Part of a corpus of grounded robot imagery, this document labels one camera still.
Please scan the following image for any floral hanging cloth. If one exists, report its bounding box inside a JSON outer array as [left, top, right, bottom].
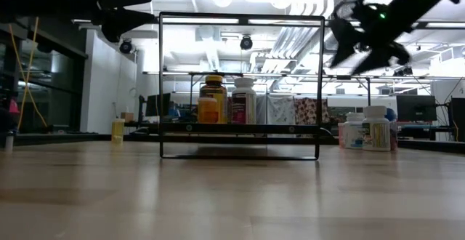
[[294, 97, 331, 125]]

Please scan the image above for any large white bottle maroon label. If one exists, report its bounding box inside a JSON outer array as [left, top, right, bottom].
[[231, 76, 257, 124]]

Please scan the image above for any small pink vial white cap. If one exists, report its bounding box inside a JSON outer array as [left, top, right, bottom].
[[337, 121, 346, 148]]

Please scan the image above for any short white post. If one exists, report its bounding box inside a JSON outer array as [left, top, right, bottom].
[[4, 130, 15, 153]]

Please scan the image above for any white hanging cloth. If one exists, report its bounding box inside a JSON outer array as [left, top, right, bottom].
[[267, 96, 297, 125]]

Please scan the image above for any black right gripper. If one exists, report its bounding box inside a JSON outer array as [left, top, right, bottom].
[[328, 0, 448, 76]]

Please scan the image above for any amber fish oil bottle yellow cap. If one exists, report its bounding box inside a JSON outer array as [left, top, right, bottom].
[[199, 74, 229, 124]]

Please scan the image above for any slim yellow vial white cap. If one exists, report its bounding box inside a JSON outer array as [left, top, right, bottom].
[[111, 119, 126, 145]]

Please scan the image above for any white bottle yellow striped label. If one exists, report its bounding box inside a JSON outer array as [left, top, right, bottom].
[[362, 105, 392, 152]]

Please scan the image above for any black background rack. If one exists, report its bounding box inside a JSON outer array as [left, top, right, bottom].
[[188, 71, 371, 124]]

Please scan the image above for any white bottle blue label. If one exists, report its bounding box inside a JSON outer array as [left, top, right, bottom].
[[343, 111, 365, 150]]

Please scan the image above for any yellow hanging cable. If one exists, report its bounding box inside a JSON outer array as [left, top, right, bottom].
[[9, 16, 48, 129]]

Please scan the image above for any grey hanging cloth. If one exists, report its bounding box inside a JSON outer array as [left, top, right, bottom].
[[256, 95, 269, 124]]

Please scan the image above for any clear bottle blue cap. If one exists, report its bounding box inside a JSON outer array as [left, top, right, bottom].
[[384, 108, 399, 151]]

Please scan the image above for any black ceiling spot lamp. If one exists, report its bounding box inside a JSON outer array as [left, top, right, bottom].
[[119, 39, 134, 55], [239, 35, 254, 51]]

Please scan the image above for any black computer monitor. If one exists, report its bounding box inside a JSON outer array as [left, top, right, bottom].
[[450, 97, 465, 142], [145, 92, 171, 118], [395, 94, 437, 123]]

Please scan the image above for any clear acrylic tray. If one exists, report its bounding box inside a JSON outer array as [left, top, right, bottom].
[[158, 11, 326, 161]]

